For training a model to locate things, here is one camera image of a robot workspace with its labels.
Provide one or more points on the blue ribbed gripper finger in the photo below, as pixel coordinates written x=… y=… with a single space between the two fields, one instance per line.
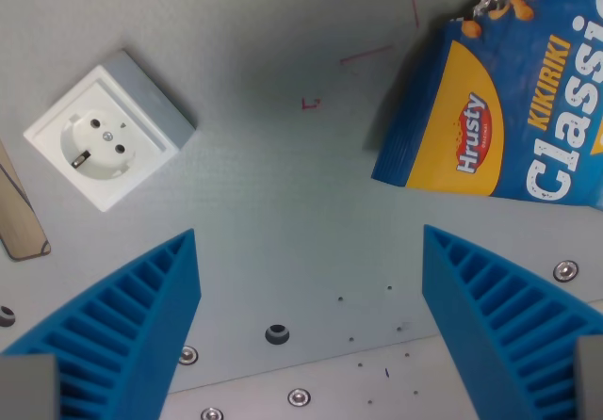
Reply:
x=509 y=326
x=118 y=326

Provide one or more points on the silver table screw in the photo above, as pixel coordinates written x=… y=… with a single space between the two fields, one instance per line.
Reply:
x=299 y=397
x=565 y=270
x=212 y=414
x=188 y=355

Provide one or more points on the blue Hrusty peanut snack bag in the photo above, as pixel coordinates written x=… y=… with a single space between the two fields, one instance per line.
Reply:
x=506 y=90

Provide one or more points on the white electrical wall socket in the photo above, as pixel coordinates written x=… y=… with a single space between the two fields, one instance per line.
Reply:
x=110 y=130

